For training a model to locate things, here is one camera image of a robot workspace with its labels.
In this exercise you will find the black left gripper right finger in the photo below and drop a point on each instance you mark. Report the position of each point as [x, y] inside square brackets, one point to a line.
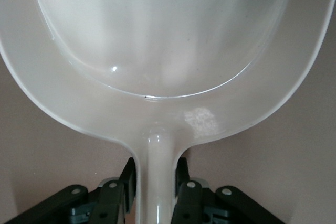
[194, 203]

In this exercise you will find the beige plastic dustpan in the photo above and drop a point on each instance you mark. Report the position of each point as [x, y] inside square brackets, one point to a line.
[168, 51]

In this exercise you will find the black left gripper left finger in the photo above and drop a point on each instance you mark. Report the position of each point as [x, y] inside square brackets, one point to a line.
[110, 203]

